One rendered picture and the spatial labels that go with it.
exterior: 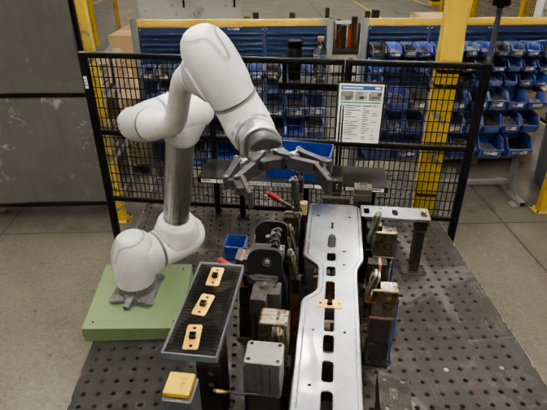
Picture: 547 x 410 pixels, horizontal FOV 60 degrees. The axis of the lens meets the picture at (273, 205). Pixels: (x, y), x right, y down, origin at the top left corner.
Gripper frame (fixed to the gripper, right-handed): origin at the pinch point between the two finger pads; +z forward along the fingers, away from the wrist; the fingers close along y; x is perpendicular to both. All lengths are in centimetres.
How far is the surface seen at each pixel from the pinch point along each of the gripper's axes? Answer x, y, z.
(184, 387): -49, 24, -8
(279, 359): -55, 0, -15
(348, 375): -67, -19, -15
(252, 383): -62, 7, -16
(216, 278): -49, 11, -44
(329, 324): -68, -21, -36
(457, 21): 2, -110, -122
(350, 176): -64, -63, -123
